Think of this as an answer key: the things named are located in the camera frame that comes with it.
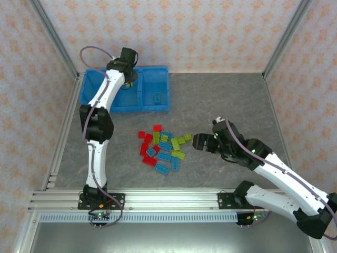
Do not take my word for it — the blue plastic bin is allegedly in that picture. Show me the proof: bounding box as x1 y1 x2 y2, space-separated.
80 69 113 113
141 65 171 113
110 67 143 114

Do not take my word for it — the small controller board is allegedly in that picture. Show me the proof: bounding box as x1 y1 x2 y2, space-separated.
236 212 267 226
88 211 111 221

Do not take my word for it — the grey metal shelf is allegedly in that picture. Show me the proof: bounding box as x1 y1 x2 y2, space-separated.
15 222 324 253

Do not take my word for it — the grey left arm cable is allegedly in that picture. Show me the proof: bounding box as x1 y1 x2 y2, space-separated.
80 46 124 229

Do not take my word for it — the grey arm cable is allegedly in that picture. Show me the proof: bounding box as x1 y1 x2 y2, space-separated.
80 46 124 229
222 115 337 240

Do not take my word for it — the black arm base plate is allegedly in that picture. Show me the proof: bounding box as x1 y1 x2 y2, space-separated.
217 191 266 211
77 193 126 211

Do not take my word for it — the aluminium side rail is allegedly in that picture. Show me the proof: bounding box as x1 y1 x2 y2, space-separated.
262 72 297 174
41 75 83 191

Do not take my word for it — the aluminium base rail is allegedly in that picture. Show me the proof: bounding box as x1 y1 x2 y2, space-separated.
27 187 289 212

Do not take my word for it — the aluminium frame post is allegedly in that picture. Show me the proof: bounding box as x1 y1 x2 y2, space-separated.
27 0 81 81
262 0 314 80

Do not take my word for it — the slotted white cable tray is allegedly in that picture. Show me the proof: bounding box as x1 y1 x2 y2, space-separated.
38 212 255 224

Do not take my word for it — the grey right arm cable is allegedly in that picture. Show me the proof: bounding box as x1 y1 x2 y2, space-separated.
222 115 337 240

